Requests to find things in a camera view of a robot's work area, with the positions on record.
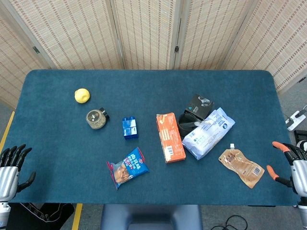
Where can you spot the right orange-tipped robot hand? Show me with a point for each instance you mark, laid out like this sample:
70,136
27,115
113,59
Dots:
299,172

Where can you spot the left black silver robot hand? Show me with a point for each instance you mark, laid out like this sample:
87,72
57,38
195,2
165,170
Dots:
8,175

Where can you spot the clear plastic tube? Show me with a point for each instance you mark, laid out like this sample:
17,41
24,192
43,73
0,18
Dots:
204,123

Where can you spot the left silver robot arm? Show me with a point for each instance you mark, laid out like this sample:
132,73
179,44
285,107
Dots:
3,213

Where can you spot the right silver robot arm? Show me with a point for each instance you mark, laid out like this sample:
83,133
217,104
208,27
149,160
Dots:
303,203

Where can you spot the white power strip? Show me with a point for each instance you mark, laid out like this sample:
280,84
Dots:
293,121

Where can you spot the black fabric bag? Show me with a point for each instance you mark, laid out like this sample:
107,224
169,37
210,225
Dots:
48,215

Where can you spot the brown spout pouch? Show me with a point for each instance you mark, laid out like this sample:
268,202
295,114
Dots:
242,166

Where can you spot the blue tablecloth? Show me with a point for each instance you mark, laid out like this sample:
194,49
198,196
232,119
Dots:
72,143

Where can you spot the metal screen hinge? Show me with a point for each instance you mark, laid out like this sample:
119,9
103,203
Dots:
301,80
36,49
176,49

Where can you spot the white and blue bag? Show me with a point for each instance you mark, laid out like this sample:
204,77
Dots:
208,140

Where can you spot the glass jar with black lid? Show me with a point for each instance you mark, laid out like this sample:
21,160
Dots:
96,118

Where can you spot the yellow lemon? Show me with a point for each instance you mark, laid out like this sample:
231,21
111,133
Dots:
82,95

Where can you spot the blue biscuit snack bag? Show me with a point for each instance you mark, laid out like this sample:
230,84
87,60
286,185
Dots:
128,167

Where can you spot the black cardboard box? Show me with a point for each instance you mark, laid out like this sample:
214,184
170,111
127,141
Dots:
199,105

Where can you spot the black mesh cup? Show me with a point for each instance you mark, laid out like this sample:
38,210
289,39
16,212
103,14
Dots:
183,128

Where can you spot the blue toy building brick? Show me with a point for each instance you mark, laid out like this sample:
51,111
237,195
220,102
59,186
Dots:
130,128

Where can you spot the orange cardboard box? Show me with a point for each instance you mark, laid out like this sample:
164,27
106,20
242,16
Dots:
169,137

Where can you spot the blue padded seat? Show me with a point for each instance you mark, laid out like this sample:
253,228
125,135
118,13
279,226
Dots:
144,215

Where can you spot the woven folding screen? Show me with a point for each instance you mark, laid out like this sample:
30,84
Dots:
148,31

